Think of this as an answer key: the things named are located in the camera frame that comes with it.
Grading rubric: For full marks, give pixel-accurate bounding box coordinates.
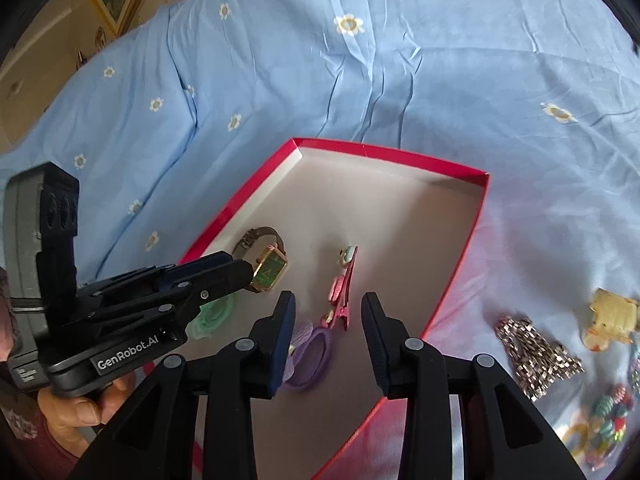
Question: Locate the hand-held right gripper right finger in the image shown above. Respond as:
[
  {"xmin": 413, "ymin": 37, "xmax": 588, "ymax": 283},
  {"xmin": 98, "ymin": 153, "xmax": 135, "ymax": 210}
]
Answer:
[{"xmin": 361, "ymin": 291, "xmax": 588, "ymax": 480}]

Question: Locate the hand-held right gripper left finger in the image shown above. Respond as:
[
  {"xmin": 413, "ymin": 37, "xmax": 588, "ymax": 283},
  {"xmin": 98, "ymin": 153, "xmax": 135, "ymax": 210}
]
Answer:
[{"xmin": 67, "ymin": 290, "xmax": 297, "ymax": 480}]

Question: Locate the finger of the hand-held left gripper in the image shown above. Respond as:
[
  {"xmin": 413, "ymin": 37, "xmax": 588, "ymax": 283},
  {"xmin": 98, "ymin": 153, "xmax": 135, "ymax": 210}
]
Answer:
[
  {"xmin": 169, "ymin": 259, "xmax": 257, "ymax": 337},
  {"xmin": 154, "ymin": 251, "xmax": 238, "ymax": 289}
]

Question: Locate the gold green-faced wristwatch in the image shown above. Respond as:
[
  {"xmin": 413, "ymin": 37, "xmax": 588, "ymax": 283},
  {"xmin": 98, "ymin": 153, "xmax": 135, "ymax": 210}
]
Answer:
[{"xmin": 232, "ymin": 226, "xmax": 290, "ymax": 294}]

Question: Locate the red cardboard box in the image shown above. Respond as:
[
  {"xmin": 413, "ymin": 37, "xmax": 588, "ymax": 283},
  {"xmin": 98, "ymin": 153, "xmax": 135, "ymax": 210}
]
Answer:
[{"xmin": 175, "ymin": 137, "xmax": 492, "ymax": 480}]

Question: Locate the silver chain necklace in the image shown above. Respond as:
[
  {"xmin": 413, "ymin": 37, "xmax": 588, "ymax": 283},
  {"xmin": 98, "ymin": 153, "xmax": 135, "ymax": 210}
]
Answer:
[{"xmin": 495, "ymin": 316, "xmax": 585, "ymax": 401}]

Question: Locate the yellow hair tie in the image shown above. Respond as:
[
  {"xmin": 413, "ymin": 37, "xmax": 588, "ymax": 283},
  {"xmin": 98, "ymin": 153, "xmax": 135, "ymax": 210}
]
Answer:
[{"xmin": 562, "ymin": 420, "xmax": 594, "ymax": 457}]

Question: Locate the yellow hair claw clip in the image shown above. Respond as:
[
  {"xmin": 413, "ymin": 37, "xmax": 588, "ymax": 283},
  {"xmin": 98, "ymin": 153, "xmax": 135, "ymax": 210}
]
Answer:
[{"xmin": 582, "ymin": 288, "xmax": 640, "ymax": 352}]

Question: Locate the colourful bead bracelet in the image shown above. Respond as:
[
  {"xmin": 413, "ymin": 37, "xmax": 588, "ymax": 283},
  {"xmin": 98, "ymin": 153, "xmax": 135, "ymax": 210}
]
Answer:
[{"xmin": 582, "ymin": 384, "xmax": 633, "ymax": 466}]

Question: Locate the person's left forearm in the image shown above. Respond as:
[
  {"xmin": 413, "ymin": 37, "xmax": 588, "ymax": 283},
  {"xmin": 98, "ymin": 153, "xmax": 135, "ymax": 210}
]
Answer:
[{"xmin": 0, "ymin": 402, "xmax": 83, "ymax": 477}]

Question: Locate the person's left hand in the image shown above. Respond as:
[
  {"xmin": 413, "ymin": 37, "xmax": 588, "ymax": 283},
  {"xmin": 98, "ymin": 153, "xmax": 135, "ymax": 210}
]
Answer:
[{"xmin": 37, "ymin": 371, "xmax": 137, "ymax": 459}]

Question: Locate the blue floral blanket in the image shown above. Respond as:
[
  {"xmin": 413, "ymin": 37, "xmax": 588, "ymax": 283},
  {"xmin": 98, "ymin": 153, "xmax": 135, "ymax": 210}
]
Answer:
[{"xmin": 0, "ymin": 0, "xmax": 640, "ymax": 480}]

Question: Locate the green hair tie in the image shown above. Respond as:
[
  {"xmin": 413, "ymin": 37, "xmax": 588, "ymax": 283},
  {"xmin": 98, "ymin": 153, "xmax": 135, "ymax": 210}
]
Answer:
[{"xmin": 190, "ymin": 292, "xmax": 237, "ymax": 341}]

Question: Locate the purple hair tie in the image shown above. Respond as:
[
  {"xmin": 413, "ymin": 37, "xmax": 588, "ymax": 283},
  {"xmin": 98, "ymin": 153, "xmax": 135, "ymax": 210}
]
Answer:
[{"xmin": 280, "ymin": 322, "xmax": 333, "ymax": 393}]

